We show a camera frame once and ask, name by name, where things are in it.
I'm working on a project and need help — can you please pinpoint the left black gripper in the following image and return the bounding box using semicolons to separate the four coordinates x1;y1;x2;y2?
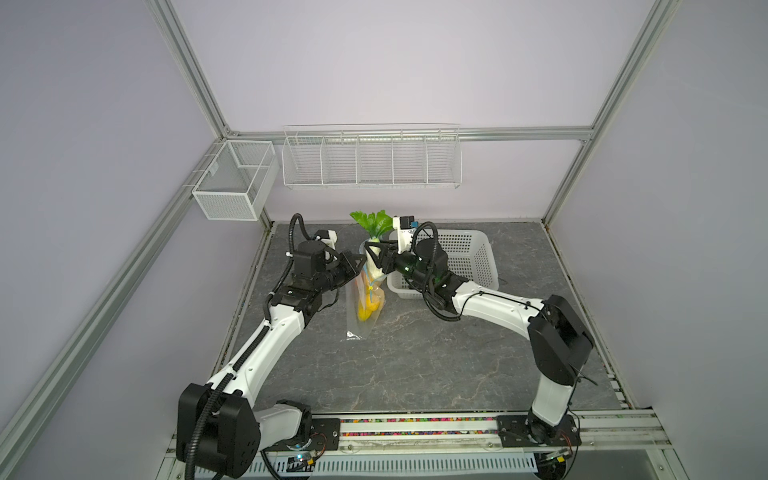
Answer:
315;250;367;294

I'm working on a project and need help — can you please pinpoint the green leafy vegetable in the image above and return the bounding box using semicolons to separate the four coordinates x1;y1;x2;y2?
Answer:
350;210;393;282

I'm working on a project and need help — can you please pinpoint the clear zip top bag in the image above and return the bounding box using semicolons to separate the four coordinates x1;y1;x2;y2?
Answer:
345;238;386;341

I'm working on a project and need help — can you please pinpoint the white plastic basket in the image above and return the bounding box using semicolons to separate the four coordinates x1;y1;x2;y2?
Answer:
386;229;499;300

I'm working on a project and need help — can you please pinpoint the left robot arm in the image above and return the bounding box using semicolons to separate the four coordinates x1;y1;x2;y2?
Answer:
176;213;366;479

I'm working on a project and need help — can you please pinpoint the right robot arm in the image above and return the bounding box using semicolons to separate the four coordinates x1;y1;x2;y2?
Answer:
363;217;594;446

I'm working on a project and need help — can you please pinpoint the white vent grille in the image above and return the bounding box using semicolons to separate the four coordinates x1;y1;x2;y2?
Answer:
239;453;539;479

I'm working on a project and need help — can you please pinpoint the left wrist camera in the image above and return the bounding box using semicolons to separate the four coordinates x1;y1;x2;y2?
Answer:
314;229;338;249

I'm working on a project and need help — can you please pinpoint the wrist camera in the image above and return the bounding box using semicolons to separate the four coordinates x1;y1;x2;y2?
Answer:
392;215;418;254
314;229;338;249

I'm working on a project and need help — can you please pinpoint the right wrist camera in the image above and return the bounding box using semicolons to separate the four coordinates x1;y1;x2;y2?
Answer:
392;215;418;254

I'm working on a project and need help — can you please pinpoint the white wire wall rack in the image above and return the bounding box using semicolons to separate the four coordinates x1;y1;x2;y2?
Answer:
282;123;463;189

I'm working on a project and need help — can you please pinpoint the white mesh wall box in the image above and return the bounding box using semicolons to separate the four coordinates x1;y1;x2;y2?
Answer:
192;140;279;221

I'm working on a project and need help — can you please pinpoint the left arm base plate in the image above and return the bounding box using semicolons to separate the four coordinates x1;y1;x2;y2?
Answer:
266;417;341;452

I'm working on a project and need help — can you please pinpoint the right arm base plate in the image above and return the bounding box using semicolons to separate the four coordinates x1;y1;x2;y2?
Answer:
496;412;582;448

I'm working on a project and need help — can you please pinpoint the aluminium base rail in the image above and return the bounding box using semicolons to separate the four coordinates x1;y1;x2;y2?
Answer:
164;409;673;460

